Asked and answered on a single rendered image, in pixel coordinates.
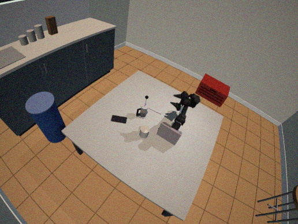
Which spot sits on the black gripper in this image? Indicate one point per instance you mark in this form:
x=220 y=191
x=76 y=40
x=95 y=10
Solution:
x=184 y=101

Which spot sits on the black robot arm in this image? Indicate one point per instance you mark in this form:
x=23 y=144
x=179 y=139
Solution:
x=180 y=119

